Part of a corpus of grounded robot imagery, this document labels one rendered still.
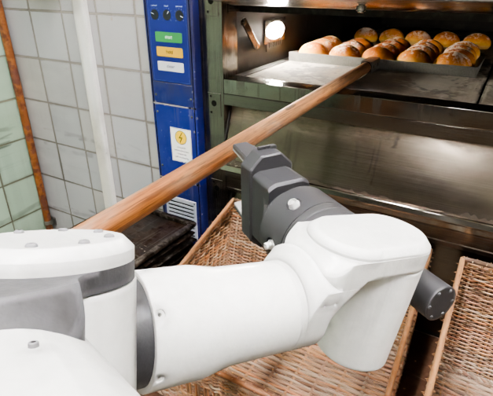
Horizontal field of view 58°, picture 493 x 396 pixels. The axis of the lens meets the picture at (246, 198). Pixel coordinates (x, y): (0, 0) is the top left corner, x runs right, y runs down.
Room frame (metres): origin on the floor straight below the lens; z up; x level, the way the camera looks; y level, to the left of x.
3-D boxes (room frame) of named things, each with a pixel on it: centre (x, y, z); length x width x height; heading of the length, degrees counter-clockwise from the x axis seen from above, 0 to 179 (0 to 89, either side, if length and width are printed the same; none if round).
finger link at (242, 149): (0.51, -0.01, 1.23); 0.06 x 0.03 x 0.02; 26
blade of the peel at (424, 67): (1.49, -0.46, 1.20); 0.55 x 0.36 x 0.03; 61
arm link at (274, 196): (0.42, -0.04, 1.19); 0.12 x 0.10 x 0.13; 26
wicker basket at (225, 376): (0.80, -0.09, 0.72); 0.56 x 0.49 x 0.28; 61
